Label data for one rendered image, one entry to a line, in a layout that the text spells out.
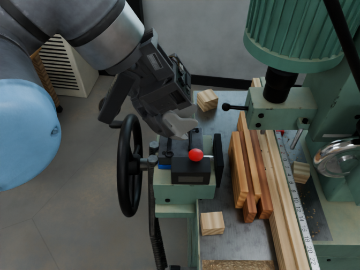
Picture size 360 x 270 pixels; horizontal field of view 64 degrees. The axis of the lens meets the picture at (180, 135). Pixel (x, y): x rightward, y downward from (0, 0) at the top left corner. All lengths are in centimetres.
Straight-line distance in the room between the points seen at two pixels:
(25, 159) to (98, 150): 169
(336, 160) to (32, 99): 55
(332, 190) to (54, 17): 71
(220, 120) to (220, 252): 36
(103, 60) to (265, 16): 26
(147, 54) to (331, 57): 29
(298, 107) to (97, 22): 44
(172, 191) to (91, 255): 104
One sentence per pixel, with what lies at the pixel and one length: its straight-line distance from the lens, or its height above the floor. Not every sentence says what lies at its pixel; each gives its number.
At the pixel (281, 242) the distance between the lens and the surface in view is 62.
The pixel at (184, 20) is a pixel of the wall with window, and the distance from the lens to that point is 205.
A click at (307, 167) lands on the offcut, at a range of 86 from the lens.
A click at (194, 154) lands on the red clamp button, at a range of 58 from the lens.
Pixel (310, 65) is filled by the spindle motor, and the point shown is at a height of 122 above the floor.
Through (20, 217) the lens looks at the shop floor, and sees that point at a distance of 185.
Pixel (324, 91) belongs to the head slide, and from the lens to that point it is 65.
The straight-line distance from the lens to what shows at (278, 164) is 70.
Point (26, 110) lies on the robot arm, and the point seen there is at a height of 134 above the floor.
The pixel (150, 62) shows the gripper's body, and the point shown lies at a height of 126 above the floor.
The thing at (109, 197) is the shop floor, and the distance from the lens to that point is 174.
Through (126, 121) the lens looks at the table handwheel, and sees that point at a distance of 75.
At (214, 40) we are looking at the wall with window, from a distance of 210.
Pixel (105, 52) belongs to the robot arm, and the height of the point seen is 129.
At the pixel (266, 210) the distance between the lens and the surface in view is 64.
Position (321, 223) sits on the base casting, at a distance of 83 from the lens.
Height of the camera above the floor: 149
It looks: 50 degrees down
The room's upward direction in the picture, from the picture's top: straight up
